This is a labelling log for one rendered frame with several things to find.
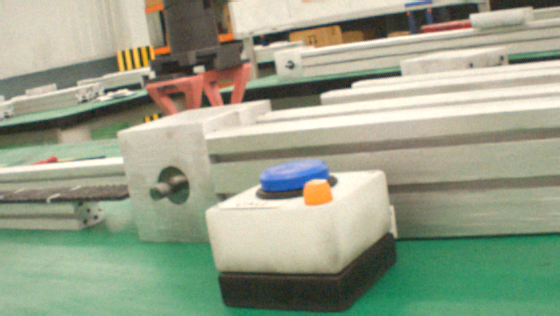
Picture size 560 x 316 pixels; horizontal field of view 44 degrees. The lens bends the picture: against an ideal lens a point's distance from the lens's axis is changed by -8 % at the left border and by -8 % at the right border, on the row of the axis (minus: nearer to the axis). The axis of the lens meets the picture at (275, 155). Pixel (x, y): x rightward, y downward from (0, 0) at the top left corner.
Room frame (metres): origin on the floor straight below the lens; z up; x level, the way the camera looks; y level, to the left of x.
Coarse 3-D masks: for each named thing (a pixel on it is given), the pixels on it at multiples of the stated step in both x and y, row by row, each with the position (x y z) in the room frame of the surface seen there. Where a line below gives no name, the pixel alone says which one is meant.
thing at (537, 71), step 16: (528, 64) 0.69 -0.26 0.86; (544, 64) 0.67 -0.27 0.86; (384, 80) 0.76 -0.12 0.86; (400, 80) 0.75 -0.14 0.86; (416, 80) 0.74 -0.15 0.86; (432, 80) 0.73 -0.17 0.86; (448, 80) 0.65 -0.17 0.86; (464, 80) 0.64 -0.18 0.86; (480, 80) 0.63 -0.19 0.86; (496, 80) 0.62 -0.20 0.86; (512, 80) 0.61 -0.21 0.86; (528, 80) 0.60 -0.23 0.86; (544, 80) 0.60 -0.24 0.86; (336, 96) 0.71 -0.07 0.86; (352, 96) 0.70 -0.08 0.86; (368, 96) 0.69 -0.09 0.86; (384, 96) 0.68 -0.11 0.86; (400, 96) 0.67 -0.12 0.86; (416, 96) 0.66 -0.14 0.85
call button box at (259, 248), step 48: (288, 192) 0.40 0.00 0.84; (336, 192) 0.40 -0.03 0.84; (384, 192) 0.43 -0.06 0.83; (240, 240) 0.40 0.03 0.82; (288, 240) 0.38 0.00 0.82; (336, 240) 0.37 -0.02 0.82; (384, 240) 0.42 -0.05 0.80; (240, 288) 0.40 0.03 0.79; (288, 288) 0.38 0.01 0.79; (336, 288) 0.37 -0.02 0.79
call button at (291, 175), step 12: (276, 168) 0.42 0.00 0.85; (288, 168) 0.42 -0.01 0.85; (300, 168) 0.41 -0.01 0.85; (312, 168) 0.41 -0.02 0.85; (324, 168) 0.41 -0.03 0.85; (264, 180) 0.41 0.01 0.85; (276, 180) 0.41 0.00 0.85; (288, 180) 0.40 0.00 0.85; (300, 180) 0.40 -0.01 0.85; (312, 180) 0.40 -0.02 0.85
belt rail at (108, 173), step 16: (96, 160) 0.97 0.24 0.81; (112, 160) 0.94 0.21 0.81; (0, 176) 1.05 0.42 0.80; (16, 176) 1.02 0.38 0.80; (32, 176) 1.00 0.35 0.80; (48, 176) 0.98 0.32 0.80; (64, 176) 0.97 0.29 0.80; (80, 176) 0.96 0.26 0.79; (96, 176) 0.94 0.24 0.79; (112, 176) 0.92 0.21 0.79
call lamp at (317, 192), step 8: (312, 184) 0.38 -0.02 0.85; (320, 184) 0.38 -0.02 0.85; (328, 184) 0.38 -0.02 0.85; (304, 192) 0.38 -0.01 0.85; (312, 192) 0.37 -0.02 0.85; (320, 192) 0.37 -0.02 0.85; (328, 192) 0.38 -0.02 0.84; (312, 200) 0.37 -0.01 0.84; (320, 200) 0.37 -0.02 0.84; (328, 200) 0.38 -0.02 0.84
